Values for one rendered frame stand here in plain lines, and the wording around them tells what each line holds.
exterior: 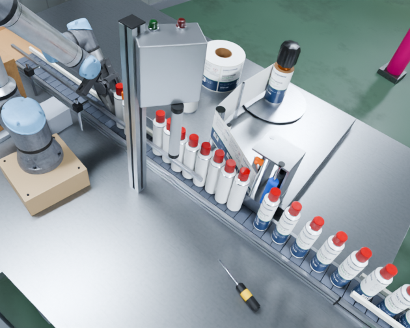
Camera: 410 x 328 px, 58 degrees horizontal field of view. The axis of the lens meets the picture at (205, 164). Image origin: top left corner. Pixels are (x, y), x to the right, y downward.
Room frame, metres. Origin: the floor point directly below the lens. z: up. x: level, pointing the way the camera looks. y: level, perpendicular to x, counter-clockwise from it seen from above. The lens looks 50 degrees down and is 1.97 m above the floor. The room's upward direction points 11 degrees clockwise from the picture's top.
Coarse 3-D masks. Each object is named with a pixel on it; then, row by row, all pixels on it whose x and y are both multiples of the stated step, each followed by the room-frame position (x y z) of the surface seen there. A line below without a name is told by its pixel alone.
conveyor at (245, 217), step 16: (32, 64) 1.29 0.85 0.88; (48, 64) 1.31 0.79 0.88; (48, 80) 1.21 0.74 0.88; (80, 96) 1.15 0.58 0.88; (96, 112) 1.07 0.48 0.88; (112, 128) 1.00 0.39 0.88; (160, 160) 0.89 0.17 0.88; (176, 176) 0.82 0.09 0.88; (224, 208) 0.72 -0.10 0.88; (240, 208) 0.74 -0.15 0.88; (272, 224) 0.70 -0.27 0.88; (288, 240) 0.64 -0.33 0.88; (288, 256) 0.58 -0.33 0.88; (304, 256) 0.60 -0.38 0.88; (336, 288) 0.51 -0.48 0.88
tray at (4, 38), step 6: (0, 30) 1.56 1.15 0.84; (6, 30) 1.57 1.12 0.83; (0, 36) 1.51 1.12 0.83; (6, 36) 1.52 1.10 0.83; (12, 36) 1.53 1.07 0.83; (18, 36) 1.54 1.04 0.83; (0, 42) 1.47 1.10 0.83; (6, 42) 1.48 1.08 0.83; (12, 42) 1.49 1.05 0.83; (18, 42) 1.49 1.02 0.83; (24, 42) 1.50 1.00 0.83; (6, 48) 1.43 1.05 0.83; (12, 48) 1.44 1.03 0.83; (24, 48) 1.46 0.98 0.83; (36, 48) 1.48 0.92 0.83; (12, 54) 1.40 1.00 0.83; (18, 54) 1.40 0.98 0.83; (42, 54) 1.44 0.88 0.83
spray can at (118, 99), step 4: (116, 84) 1.03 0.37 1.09; (120, 84) 1.04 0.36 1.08; (116, 88) 1.01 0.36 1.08; (120, 88) 1.02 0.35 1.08; (116, 92) 1.02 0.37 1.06; (120, 92) 1.01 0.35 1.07; (116, 96) 1.01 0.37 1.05; (120, 96) 1.01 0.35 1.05; (116, 100) 1.00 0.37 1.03; (120, 100) 1.00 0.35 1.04; (116, 104) 1.01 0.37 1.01; (120, 104) 1.00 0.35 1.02; (116, 108) 1.01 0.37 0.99; (120, 108) 1.00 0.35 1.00; (116, 112) 1.01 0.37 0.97; (120, 112) 1.00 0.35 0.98; (116, 116) 1.01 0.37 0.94; (120, 116) 1.00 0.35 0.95; (116, 124) 1.01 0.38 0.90; (120, 128) 1.00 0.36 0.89
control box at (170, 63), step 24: (168, 24) 0.84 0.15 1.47; (192, 24) 0.86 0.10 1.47; (144, 48) 0.73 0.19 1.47; (168, 48) 0.75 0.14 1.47; (192, 48) 0.77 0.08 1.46; (144, 72) 0.73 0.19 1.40; (168, 72) 0.75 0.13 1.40; (192, 72) 0.78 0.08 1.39; (144, 96) 0.73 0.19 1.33; (168, 96) 0.75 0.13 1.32; (192, 96) 0.78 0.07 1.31
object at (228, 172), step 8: (232, 160) 0.77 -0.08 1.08; (224, 168) 0.77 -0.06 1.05; (232, 168) 0.75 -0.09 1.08; (224, 176) 0.74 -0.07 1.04; (232, 176) 0.74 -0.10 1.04; (224, 184) 0.74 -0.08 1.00; (216, 192) 0.75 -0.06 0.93; (224, 192) 0.74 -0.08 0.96; (216, 200) 0.75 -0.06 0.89; (224, 200) 0.74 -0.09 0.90
